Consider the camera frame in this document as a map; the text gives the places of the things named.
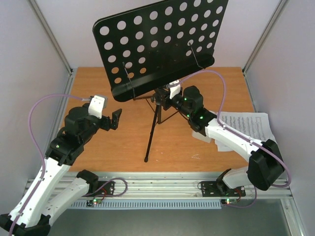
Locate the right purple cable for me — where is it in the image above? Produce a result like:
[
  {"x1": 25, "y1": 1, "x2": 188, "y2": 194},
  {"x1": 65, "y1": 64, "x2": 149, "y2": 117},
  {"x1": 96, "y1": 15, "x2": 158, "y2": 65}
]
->
[{"x1": 179, "y1": 70, "x2": 292, "y2": 209}]

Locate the aluminium frame rail left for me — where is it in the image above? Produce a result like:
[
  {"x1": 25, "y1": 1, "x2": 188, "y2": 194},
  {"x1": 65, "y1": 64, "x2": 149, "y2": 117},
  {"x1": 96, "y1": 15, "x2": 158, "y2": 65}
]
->
[{"x1": 28, "y1": 0, "x2": 76, "y2": 173}]

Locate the aluminium frame rail right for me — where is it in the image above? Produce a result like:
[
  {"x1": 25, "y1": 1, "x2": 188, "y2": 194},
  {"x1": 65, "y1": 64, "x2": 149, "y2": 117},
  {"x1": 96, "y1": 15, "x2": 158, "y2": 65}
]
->
[{"x1": 242, "y1": 0, "x2": 289, "y2": 110}]

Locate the aluminium front rail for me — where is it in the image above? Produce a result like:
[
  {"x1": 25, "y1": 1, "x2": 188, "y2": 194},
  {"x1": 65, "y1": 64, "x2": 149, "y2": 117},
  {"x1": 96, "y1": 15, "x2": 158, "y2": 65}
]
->
[{"x1": 23, "y1": 172, "x2": 293, "y2": 200}]

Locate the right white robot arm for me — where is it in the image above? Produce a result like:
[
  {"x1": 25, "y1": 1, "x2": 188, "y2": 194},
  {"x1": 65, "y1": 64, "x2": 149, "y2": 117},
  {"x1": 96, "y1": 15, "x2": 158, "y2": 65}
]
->
[{"x1": 155, "y1": 86, "x2": 284, "y2": 196}]

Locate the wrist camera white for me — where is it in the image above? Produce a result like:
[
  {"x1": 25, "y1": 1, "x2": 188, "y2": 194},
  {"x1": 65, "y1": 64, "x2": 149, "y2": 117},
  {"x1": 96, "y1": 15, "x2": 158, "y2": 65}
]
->
[
  {"x1": 88, "y1": 95, "x2": 108, "y2": 119},
  {"x1": 166, "y1": 80, "x2": 182, "y2": 99}
]

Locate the white metronome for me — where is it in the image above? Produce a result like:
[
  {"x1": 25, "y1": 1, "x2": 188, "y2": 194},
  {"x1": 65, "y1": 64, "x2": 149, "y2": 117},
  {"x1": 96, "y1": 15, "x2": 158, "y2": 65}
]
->
[{"x1": 192, "y1": 131, "x2": 212, "y2": 143}]

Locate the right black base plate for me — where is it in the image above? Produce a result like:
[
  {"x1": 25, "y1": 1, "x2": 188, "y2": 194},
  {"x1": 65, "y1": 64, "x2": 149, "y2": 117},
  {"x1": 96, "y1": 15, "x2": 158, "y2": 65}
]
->
[{"x1": 197, "y1": 181, "x2": 246, "y2": 197}]

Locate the aluminium frame rail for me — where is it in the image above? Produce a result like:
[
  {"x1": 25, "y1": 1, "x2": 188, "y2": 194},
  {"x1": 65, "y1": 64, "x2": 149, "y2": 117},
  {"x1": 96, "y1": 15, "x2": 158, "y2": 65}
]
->
[
  {"x1": 242, "y1": 0, "x2": 289, "y2": 110},
  {"x1": 28, "y1": 0, "x2": 76, "y2": 173}
]

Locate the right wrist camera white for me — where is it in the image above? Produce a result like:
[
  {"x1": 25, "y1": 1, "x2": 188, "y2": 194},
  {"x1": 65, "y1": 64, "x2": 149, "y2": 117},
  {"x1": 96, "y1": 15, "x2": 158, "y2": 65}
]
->
[{"x1": 166, "y1": 80, "x2": 182, "y2": 99}]

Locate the black tripod music stand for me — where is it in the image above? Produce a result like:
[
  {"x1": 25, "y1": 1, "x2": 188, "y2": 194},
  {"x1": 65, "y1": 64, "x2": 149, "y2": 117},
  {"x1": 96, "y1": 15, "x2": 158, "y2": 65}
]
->
[{"x1": 92, "y1": 0, "x2": 229, "y2": 163}]

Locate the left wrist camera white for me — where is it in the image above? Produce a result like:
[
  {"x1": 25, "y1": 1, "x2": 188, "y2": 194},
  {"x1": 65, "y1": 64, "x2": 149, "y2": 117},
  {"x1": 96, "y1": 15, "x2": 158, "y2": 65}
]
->
[{"x1": 88, "y1": 95, "x2": 108, "y2": 119}]

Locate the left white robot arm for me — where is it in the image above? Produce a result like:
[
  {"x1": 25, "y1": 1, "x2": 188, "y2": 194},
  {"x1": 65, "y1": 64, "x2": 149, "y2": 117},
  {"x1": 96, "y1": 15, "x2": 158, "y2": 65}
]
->
[{"x1": 0, "y1": 103, "x2": 122, "y2": 236}]

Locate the sheet music page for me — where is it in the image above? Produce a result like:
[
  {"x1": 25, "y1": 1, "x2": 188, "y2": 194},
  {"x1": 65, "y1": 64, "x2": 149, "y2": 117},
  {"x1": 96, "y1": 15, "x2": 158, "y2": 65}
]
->
[{"x1": 214, "y1": 112, "x2": 276, "y2": 152}]

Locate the grey slotted cable duct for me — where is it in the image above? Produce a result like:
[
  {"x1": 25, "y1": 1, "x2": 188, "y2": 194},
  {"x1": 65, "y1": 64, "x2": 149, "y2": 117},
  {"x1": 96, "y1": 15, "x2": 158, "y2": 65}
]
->
[{"x1": 69, "y1": 199, "x2": 221, "y2": 210}]

